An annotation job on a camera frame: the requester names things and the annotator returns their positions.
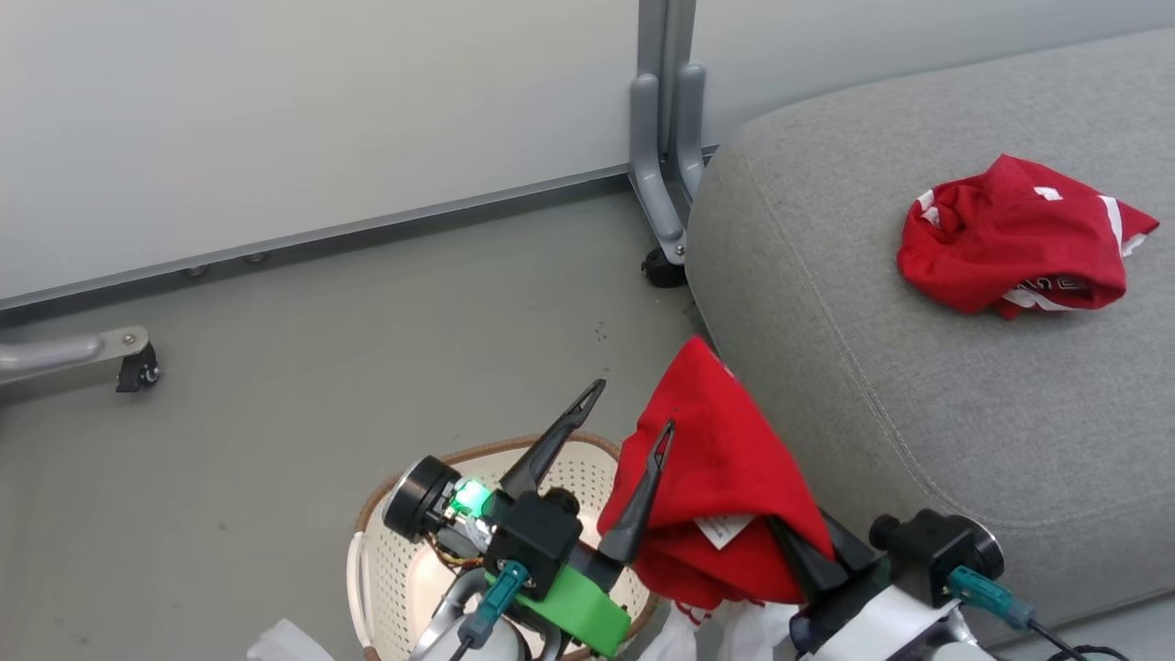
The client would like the grey metal partition foot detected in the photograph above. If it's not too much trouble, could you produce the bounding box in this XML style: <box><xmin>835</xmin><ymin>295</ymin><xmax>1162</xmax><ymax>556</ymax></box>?
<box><xmin>0</xmin><ymin>325</ymin><xmax>151</xmax><ymax>387</ymax></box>

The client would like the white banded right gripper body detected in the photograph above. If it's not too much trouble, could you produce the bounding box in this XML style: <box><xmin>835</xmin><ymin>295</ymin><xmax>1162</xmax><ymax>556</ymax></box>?
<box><xmin>788</xmin><ymin>556</ymin><xmax>1000</xmax><ymax>661</ymax></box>

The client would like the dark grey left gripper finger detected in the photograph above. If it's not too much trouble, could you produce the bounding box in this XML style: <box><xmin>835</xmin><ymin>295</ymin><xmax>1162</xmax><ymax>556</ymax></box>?
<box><xmin>596</xmin><ymin>420</ymin><xmax>677</xmax><ymax>566</ymax></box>
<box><xmin>498</xmin><ymin>378</ymin><xmax>608</xmax><ymax>502</ymax></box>

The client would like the black caster wheel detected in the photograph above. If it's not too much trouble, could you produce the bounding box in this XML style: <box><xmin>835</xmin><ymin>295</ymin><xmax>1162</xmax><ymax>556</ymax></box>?
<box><xmin>640</xmin><ymin>245</ymin><xmax>688</xmax><ymax>290</ymax></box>
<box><xmin>115</xmin><ymin>341</ymin><xmax>162</xmax><ymax>395</ymax></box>

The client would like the teal plug camera cable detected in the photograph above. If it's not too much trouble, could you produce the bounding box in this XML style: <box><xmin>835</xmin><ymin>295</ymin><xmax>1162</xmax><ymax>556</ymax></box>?
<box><xmin>946</xmin><ymin>566</ymin><xmax>1133</xmax><ymax>661</ymax></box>
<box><xmin>448</xmin><ymin>561</ymin><xmax>532</xmax><ymax>661</ymax></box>

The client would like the teal plug left camera cable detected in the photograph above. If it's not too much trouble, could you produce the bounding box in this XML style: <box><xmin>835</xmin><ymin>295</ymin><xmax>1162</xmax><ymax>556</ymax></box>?
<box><xmin>448</xmin><ymin>561</ymin><xmax>532</xmax><ymax>661</ymax></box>

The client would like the beige perforated laundry basket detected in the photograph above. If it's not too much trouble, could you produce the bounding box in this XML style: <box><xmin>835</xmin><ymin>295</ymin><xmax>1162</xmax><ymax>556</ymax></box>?
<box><xmin>346</xmin><ymin>433</ymin><xmax>658</xmax><ymax>661</ymax></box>

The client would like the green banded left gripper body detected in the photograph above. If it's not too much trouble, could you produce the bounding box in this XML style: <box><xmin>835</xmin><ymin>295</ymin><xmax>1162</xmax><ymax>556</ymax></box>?
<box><xmin>382</xmin><ymin>454</ymin><xmax>634</xmax><ymax>659</ymax></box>

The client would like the red jersey with white trim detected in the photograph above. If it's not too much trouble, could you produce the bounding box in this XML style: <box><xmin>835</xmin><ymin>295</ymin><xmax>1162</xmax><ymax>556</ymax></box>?
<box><xmin>896</xmin><ymin>153</ymin><xmax>1160</xmax><ymax>321</ymax></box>
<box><xmin>597</xmin><ymin>336</ymin><xmax>838</xmax><ymax>661</ymax></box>

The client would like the grey partition post with feet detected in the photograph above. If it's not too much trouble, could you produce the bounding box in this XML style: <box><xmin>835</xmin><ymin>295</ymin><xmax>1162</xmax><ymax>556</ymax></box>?
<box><xmin>629</xmin><ymin>0</ymin><xmax>709</xmax><ymax>266</ymax></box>

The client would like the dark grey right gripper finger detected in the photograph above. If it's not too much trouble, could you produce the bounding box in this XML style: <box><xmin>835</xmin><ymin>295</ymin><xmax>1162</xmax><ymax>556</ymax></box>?
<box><xmin>817</xmin><ymin>508</ymin><xmax>879</xmax><ymax>579</ymax></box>
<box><xmin>766</xmin><ymin>516</ymin><xmax>852</xmax><ymax>604</ymax></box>

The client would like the white fabric piece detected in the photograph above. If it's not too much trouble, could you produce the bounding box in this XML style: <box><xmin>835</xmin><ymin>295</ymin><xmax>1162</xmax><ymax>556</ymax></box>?
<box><xmin>245</xmin><ymin>619</ymin><xmax>334</xmax><ymax>661</ymax></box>

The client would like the teal plug right camera cable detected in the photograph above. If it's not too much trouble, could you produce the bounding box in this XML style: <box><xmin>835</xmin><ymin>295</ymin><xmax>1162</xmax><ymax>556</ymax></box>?
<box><xmin>946</xmin><ymin>566</ymin><xmax>1133</xmax><ymax>661</ymax></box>

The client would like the grey partition bottom rail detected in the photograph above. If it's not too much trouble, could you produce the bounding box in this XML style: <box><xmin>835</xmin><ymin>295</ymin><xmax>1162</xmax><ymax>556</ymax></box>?
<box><xmin>0</xmin><ymin>163</ymin><xmax>636</xmax><ymax>319</ymax></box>

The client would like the grey fabric sofa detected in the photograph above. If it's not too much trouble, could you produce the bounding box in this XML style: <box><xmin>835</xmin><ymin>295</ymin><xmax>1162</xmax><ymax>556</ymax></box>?
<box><xmin>685</xmin><ymin>28</ymin><xmax>1175</xmax><ymax>649</ymax></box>

